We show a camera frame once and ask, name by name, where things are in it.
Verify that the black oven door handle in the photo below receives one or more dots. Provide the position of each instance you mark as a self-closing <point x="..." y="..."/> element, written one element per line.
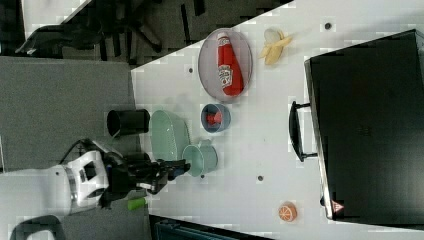
<point x="295" y="131"/>

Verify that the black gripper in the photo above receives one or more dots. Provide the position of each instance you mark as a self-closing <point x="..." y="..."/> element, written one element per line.
<point x="125" y="175"/>

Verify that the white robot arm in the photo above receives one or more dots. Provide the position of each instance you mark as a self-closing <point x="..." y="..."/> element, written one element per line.
<point x="91" y="180"/>

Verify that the red ketchup bottle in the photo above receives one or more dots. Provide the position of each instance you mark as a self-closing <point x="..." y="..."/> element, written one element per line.
<point x="229" y="72"/>

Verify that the orange slice toy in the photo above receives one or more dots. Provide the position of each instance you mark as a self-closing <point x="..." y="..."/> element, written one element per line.
<point x="287" y="212"/>

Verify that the grey round plate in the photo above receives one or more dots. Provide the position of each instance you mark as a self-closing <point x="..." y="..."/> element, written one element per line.
<point x="208" y="63"/>

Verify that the peeled banana toy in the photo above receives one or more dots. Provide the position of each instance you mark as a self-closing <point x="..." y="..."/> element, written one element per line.
<point x="275" y="42"/>

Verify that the small blue bowl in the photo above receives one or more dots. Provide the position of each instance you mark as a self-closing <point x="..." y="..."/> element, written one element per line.
<point x="226" y="117"/>

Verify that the black cylindrical holder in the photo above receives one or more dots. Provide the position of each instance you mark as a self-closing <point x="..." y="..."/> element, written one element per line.
<point x="127" y="122"/>

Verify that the black office chair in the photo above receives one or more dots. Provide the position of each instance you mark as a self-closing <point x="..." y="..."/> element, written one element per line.
<point x="51" y="25"/>

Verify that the green cup with handle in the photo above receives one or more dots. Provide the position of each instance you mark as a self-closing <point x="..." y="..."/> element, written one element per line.
<point x="202" y="158"/>

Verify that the red toy in bowl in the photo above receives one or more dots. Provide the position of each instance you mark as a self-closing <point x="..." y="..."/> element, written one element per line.
<point x="214" y="118"/>

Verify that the black toaster oven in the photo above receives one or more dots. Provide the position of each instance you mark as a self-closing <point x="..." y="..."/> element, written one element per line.
<point x="367" y="107"/>

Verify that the green perforated colander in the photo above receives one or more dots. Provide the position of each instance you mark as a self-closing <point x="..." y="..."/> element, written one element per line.
<point x="169" y="135"/>

